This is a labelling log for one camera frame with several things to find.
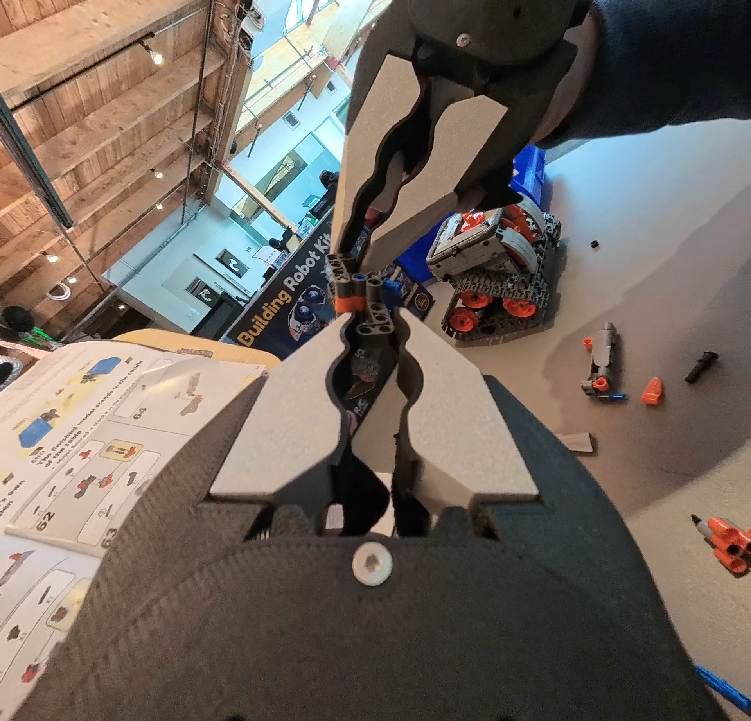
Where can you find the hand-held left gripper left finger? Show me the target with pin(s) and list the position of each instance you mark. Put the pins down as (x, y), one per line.
(281, 433)

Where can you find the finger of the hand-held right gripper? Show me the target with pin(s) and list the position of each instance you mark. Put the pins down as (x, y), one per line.
(369, 117)
(452, 158)

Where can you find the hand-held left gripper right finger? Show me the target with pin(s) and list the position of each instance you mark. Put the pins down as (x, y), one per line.
(463, 433)

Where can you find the grey orange brick assembly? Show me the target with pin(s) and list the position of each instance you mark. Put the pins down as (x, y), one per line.
(346, 287)

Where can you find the person's right forearm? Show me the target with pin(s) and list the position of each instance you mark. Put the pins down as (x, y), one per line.
(675, 46)

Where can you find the person's right hand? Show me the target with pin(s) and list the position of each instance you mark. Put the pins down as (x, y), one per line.
(560, 117)

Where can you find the blue plastic bin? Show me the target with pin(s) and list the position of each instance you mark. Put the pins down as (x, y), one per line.
(528, 175)

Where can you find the light grey panel brick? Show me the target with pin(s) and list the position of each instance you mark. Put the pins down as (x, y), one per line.
(578, 442)

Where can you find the dark blue robot kit box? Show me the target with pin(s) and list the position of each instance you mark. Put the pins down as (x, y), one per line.
(281, 316)

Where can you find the grey tracked toy robot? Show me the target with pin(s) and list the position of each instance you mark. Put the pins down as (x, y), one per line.
(498, 287)

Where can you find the white ceiling projector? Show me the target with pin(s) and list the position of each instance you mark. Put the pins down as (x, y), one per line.
(273, 14)

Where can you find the orange wedge brick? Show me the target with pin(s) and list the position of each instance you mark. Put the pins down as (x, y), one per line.
(652, 392)

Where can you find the white instruction booklet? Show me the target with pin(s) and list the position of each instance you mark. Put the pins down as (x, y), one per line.
(88, 469)

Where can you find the black connector pin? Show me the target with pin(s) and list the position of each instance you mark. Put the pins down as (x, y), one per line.
(701, 367)

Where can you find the orange white brick cluster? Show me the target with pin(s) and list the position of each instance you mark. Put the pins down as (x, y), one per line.
(727, 539)

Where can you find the blue plastic brick tool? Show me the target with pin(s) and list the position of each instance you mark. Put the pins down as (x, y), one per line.
(724, 689)

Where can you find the black wall sign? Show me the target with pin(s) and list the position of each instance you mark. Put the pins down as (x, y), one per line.
(202, 291)
(232, 262)

